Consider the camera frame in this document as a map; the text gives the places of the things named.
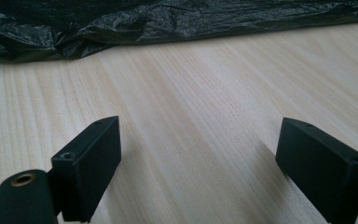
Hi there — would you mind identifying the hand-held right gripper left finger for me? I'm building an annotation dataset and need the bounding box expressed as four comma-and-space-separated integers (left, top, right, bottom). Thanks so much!
50, 116, 122, 223

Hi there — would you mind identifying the black plastic trash bag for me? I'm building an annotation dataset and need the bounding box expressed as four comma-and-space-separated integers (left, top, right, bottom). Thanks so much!
0, 0, 358, 64

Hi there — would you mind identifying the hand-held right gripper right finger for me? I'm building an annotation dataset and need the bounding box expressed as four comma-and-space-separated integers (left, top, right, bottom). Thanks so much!
275, 117, 358, 224

